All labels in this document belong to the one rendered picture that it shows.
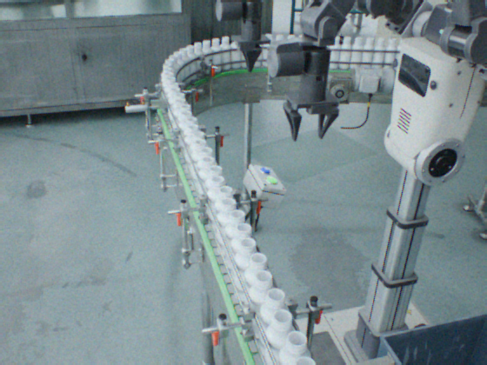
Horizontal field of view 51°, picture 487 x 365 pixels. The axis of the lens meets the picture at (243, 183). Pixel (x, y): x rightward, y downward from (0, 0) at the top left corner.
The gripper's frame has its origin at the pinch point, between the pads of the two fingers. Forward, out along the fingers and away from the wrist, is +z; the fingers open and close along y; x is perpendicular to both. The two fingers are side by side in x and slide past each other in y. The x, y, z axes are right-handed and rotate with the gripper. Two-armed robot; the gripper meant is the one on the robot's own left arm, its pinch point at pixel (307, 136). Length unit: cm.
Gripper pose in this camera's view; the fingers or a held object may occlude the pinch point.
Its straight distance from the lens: 114.6
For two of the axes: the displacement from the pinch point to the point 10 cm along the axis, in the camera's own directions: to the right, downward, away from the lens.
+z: -0.4, 8.6, 5.1
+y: 9.6, -1.1, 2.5
